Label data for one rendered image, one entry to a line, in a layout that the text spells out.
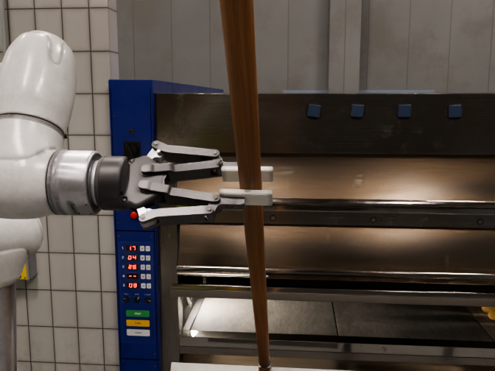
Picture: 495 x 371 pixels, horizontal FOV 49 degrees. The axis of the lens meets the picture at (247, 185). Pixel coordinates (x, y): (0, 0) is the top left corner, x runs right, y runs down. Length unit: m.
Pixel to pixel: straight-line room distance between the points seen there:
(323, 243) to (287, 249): 0.13
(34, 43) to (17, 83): 0.07
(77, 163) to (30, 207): 0.09
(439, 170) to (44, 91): 1.51
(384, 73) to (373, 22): 0.51
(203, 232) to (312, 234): 0.41
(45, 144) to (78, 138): 1.32
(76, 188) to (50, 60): 0.21
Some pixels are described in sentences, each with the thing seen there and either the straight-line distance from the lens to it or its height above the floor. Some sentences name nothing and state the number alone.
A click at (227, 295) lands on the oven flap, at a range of 1.94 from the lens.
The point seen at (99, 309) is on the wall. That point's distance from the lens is 2.23.
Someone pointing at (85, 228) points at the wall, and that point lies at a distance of 2.15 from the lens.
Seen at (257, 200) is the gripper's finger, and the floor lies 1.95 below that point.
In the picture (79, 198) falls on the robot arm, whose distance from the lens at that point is 0.75.
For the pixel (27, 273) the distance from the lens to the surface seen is 2.22.
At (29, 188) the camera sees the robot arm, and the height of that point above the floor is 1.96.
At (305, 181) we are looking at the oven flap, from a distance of 1.97.
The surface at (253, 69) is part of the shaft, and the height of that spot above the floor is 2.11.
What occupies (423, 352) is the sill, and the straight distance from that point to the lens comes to 2.21.
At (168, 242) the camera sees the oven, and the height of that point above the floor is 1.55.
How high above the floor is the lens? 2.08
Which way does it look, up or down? 9 degrees down
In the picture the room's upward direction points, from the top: straight up
